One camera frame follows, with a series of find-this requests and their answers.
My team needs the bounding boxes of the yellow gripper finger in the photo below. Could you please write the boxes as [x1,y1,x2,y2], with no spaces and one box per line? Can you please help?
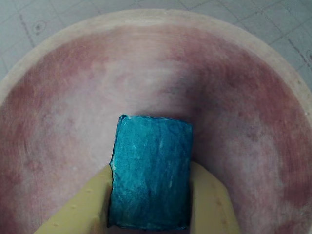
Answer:
[190,162,242,234]
[40,165,113,234]

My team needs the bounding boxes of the blue block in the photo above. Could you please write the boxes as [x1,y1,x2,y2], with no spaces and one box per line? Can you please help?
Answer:
[107,114,195,231]

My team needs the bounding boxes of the round wooden bowl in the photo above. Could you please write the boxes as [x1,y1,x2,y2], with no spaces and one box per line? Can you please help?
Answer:
[0,9,312,234]

